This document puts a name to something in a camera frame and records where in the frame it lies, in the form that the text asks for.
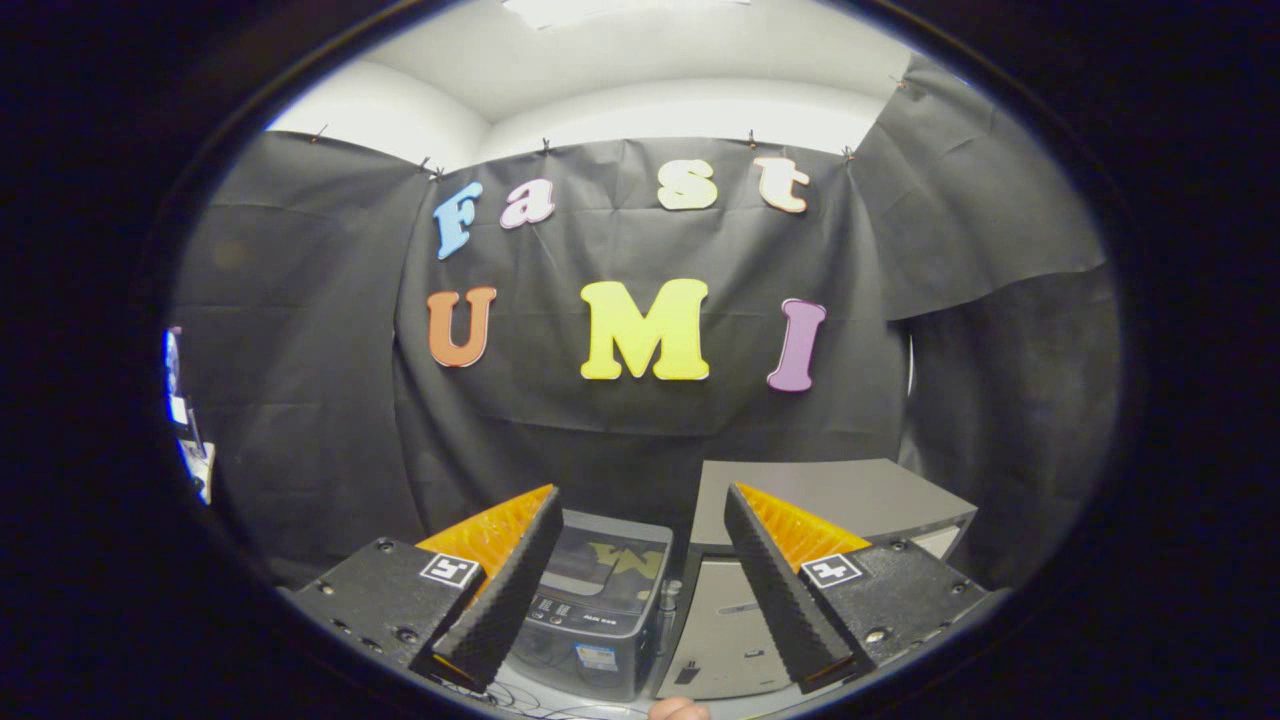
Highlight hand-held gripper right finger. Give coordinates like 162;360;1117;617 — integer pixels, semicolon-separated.
722;482;987;696

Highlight thin floor cables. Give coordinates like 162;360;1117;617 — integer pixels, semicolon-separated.
440;680;651;720

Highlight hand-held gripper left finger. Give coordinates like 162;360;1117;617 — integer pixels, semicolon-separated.
285;484;564;693

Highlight grey cabinet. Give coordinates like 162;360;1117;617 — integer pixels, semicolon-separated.
655;458;979;701

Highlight dark grey washing machine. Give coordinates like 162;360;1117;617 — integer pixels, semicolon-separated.
505;510;674;703

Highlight black backdrop cloth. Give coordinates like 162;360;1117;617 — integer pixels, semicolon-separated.
165;55;1121;591

